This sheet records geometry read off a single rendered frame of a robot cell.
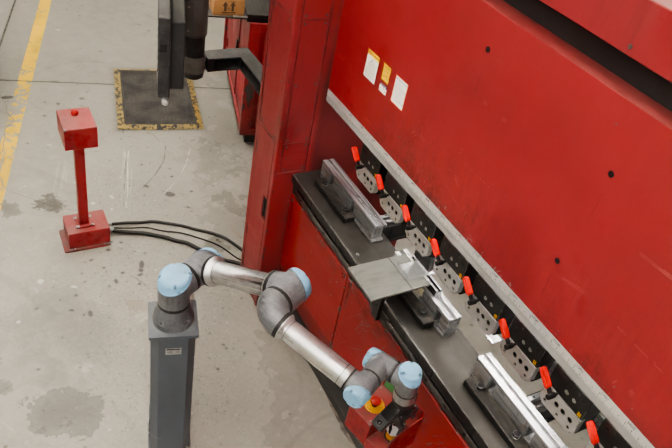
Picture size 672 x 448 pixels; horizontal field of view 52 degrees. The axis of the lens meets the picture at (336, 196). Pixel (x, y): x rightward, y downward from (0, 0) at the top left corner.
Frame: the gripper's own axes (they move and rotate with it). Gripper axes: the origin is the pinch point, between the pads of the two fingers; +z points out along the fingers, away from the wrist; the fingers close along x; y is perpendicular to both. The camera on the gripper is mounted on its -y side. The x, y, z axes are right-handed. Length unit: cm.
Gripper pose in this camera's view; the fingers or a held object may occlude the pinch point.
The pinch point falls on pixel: (389, 433)
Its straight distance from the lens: 251.6
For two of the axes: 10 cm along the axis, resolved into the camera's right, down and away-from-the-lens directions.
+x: -6.4, -5.4, 5.4
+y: 7.6, -3.6, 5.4
